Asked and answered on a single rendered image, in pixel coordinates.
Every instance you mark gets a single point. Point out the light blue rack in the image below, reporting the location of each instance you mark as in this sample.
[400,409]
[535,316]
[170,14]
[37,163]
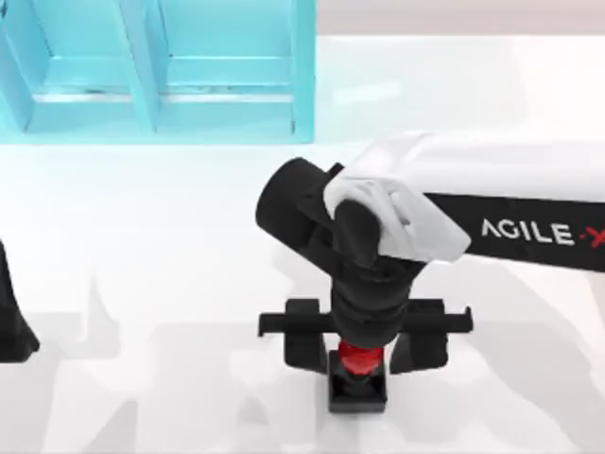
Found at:
[142,71]

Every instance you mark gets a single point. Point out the red trophy with black base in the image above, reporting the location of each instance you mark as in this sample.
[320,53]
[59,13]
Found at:
[357,359]

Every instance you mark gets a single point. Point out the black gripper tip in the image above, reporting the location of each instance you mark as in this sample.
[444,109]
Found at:
[12,321]

